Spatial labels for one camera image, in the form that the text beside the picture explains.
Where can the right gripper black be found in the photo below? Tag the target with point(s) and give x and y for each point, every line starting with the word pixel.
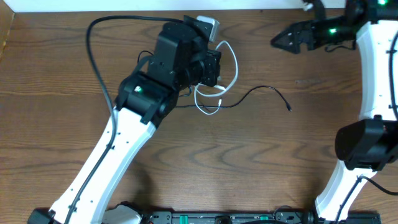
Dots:
pixel 304 35

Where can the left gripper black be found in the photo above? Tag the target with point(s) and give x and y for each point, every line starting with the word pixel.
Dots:
pixel 212 69

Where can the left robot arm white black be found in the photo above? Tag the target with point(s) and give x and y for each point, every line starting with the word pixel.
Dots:
pixel 181 59

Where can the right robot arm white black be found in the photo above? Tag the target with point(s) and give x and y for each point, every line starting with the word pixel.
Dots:
pixel 365 147

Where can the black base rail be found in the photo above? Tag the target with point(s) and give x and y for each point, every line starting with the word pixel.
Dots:
pixel 248 217

